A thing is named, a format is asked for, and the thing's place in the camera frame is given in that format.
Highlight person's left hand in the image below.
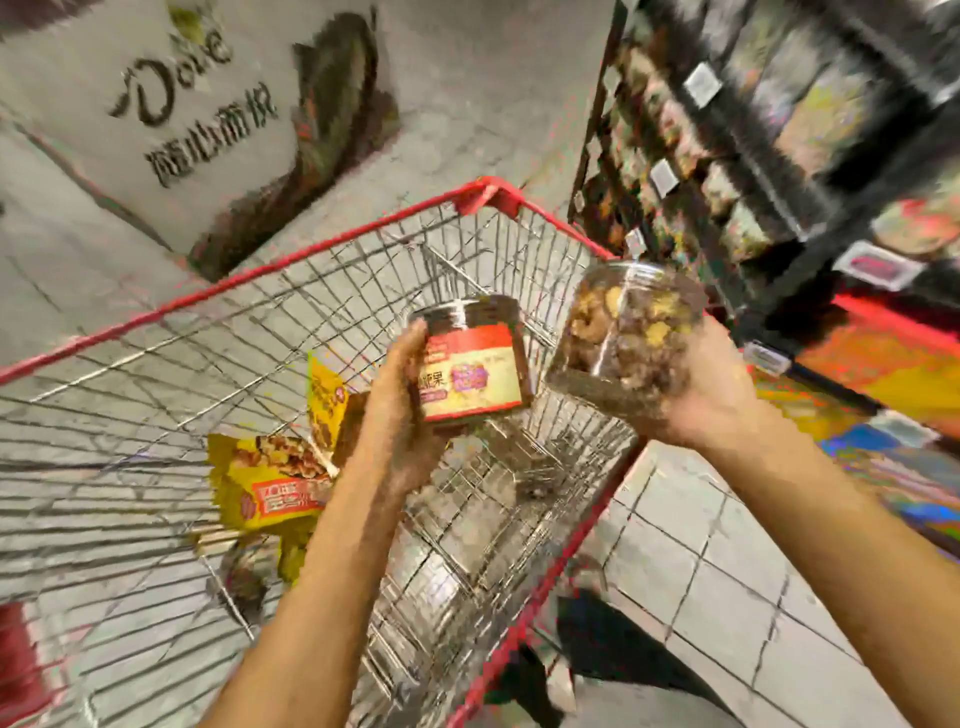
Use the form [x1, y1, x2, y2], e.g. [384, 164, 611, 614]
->
[360, 318, 452, 497]

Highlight person's right hand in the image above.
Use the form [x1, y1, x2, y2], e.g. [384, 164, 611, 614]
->
[637, 312, 759, 452]

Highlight yellow nut bag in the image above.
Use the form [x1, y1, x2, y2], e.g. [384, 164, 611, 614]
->
[225, 525, 317, 590]
[307, 352, 369, 452]
[207, 432, 335, 530]

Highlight black metal store shelf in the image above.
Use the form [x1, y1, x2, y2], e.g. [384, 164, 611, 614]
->
[735, 0, 960, 557]

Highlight red-trimmed wire shopping cart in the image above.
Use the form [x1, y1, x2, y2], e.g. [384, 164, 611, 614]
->
[0, 177, 647, 728]

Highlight person's left forearm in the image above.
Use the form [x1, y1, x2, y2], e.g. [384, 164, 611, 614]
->
[202, 457, 429, 728]

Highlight person's right forearm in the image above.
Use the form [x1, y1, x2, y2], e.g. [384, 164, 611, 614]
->
[720, 405, 960, 728]

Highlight person's shoe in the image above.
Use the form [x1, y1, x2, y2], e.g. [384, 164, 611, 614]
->
[558, 555, 609, 599]

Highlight person's dark trousers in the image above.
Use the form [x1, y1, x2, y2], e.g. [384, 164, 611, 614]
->
[487, 592, 737, 714]

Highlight small white price tag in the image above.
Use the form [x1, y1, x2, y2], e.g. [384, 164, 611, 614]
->
[870, 409, 941, 449]
[834, 240, 927, 291]
[742, 342, 792, 377]

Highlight flat yellow box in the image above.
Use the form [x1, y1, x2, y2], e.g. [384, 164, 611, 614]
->
[750, 367, 872, 444]

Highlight orange gift box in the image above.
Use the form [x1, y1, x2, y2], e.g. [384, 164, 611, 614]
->
[840, 300, 960, 437]

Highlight flat blue box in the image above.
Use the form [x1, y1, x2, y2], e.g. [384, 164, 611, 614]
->
[825, 427, 960, 549]

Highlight colourful stocked shelving unit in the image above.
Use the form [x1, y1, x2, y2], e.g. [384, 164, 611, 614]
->
[570, 0, 812, 309]

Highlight white printed display stand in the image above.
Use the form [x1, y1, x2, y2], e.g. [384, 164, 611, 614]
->
[0, 0, 404, 279]

